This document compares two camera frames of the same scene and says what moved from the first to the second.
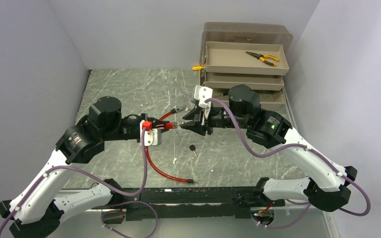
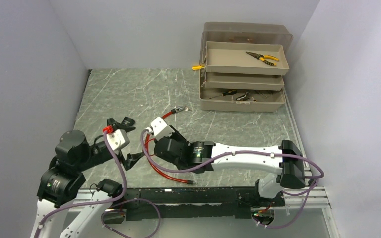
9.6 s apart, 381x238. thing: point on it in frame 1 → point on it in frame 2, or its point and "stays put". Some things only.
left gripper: [155, 122] → [131, 158]
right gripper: [197, 114] → [175, 135]
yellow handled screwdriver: [198, 68] stays put
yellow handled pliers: [262, 58] stays put
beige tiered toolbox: [255, 54] stays put
